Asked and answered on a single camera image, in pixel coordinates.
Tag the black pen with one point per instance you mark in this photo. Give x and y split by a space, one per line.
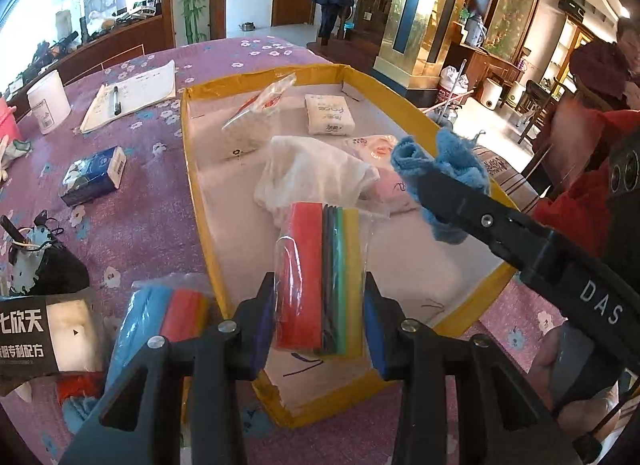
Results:
116 100

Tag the pink printed packet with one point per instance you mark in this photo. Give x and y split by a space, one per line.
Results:
390 160

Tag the person's red jacket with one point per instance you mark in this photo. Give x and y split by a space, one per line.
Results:
575 195

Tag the gold pillar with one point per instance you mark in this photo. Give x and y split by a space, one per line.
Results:
425 10

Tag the small orange-red object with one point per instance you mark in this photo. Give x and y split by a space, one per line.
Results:
75 387

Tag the red black green sponge pack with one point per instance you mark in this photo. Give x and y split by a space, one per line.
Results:
305 275

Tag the person's right hand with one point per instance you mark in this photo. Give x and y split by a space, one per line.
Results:
542 360

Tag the yellow cardboard tray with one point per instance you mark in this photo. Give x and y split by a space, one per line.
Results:
225 205

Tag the blue tissue pack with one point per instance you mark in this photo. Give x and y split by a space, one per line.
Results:
92 175

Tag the blue cloth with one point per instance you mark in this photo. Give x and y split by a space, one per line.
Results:
460 160
81 411

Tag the wooden sideboard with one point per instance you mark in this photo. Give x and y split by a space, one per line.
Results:
110 52

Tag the broom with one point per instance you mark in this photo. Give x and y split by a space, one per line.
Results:
452 101

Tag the metal kettle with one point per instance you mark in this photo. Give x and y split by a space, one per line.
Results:
247 26

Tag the white tissue pack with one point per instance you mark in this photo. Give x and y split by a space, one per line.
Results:
327 115

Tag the metal pot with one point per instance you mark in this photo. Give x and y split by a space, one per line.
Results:
447 118

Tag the white bag in red bucket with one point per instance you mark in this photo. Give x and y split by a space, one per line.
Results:
450 87

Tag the wooden chair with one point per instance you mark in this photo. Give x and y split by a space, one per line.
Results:
537 105

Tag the black packet with white contents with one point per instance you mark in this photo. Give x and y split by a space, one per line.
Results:
40 340

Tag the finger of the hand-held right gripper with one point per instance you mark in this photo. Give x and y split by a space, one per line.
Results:
470 210

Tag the white plastic bag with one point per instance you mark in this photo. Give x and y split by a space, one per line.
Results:
310 175

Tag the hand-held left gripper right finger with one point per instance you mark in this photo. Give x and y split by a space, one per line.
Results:
380 335

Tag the beige canister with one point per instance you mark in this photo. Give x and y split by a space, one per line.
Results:
62 22

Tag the landscape painting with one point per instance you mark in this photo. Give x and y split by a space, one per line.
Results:
515 5

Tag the white paper sheets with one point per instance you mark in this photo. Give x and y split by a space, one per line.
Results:
140 92

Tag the white humidifier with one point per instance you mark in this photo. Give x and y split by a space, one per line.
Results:
492 92
517 92

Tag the white plastic jar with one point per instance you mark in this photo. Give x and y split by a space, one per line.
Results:
47 100

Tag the grey thermos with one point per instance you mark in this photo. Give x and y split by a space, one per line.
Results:
475 30

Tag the blue red sponge pack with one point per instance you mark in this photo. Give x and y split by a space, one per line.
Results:
150 315

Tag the purple floral tablecloth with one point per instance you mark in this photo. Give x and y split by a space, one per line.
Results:
150 225

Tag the white packet with red print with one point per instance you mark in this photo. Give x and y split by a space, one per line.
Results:
250 112

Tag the wooden staircase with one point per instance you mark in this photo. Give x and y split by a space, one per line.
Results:
370 5

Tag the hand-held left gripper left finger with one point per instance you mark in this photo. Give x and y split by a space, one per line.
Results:
265 330

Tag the wooden cabinet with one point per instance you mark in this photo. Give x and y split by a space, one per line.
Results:
480 67

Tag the striped brown cushion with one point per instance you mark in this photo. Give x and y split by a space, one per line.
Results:
495 165

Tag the black cylindrical motor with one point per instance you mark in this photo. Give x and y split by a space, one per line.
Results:
47 272

